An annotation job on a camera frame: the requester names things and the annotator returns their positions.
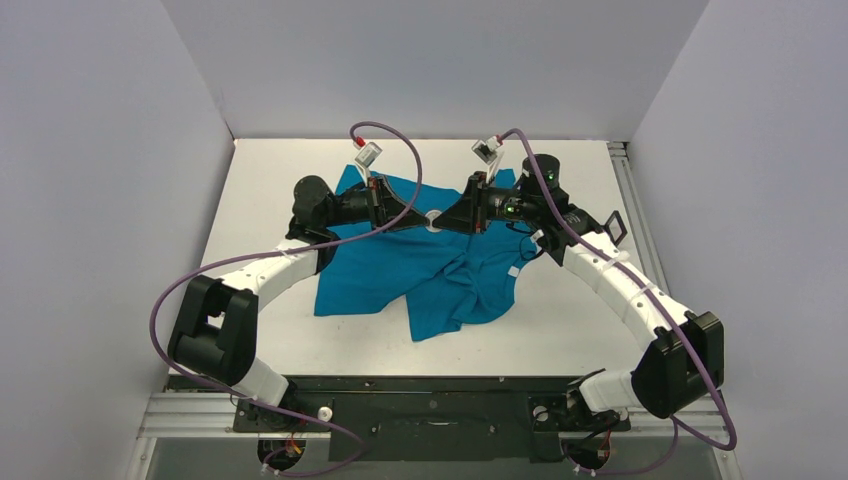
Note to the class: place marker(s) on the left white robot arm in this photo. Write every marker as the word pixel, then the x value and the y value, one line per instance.
pixel 216 330

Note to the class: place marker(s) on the black square frame stand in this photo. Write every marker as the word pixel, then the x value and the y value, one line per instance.
pixel 615 227

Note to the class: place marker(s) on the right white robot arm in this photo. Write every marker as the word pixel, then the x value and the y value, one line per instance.
pixel 682 353

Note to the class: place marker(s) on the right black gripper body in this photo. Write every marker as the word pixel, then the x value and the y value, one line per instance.
pixel 477 204

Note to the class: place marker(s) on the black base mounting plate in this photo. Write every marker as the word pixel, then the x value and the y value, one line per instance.
pixel 417 418

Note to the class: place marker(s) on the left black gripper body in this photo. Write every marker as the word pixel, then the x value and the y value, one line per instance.
pixel 356 206

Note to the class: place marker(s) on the blue t-shirt garment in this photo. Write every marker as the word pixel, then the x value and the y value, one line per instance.
pixel 447 279

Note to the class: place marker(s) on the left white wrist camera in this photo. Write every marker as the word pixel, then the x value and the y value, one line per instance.
pixel 365 157

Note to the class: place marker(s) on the aluminium front rail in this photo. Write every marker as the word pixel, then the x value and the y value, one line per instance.
pixel 211 415

